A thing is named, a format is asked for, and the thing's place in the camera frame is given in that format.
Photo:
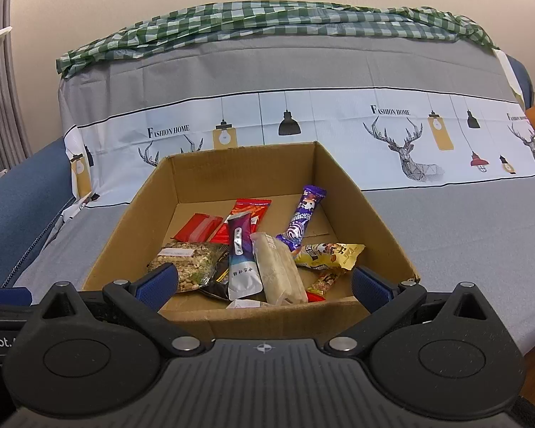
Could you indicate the orange red snack packet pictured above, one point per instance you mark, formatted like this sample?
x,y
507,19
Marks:
x,y
249,209

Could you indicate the dark brown snack packet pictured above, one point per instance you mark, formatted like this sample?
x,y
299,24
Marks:
x,y
216,283

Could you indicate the grey curtain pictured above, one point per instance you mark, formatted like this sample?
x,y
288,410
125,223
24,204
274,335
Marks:
x,y
2,98

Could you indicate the green checked cloth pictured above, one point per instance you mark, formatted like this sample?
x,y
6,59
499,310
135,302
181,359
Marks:
x,y
249,20

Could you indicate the yellow cartoon snack packet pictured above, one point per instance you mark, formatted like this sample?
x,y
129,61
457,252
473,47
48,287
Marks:
x,y
334,256

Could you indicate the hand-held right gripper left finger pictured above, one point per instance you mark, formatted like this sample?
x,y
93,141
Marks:
x,y
158,285

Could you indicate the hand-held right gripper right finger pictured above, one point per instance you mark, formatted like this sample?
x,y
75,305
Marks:
x,y
372,287

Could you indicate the beige snack packet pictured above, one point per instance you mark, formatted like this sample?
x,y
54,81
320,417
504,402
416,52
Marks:
x,y
278,272

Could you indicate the clear nut packet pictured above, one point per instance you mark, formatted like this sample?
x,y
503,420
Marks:
x,y
187,261

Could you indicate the brown cardboard box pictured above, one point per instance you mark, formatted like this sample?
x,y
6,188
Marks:
x,y
249,174

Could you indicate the small white candy packet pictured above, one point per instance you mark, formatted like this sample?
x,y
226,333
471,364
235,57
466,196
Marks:
x,y
247,304

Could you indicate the purple white gradient pouch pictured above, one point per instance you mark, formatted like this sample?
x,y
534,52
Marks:
x,y
241,258

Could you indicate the grey deer print sheet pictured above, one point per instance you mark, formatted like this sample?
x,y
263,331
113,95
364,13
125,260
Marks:
x,y
450,240

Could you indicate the colourful mixed candy packet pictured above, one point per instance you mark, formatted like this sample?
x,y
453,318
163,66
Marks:
x,y
327,283

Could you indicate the purple snack packet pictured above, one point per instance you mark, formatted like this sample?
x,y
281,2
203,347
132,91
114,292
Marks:
x,y
305,214

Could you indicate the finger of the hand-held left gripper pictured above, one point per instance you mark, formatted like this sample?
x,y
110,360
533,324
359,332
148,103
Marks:
x,y
4,296

